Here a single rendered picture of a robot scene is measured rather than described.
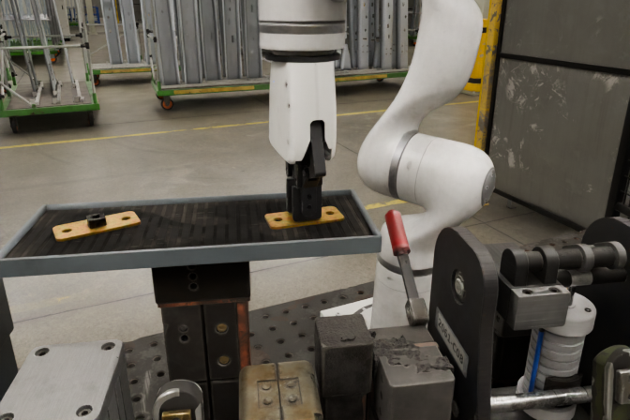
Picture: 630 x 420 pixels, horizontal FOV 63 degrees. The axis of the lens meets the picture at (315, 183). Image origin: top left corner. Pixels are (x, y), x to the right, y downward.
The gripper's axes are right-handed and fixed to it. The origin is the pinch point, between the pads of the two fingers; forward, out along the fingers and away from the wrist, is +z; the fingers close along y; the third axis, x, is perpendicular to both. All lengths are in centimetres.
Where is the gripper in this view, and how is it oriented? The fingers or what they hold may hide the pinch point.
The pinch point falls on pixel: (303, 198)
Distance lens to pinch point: 56.4
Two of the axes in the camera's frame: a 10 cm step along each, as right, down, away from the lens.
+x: 9.6, -1.0, 2.8
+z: 0.0, 9.4, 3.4
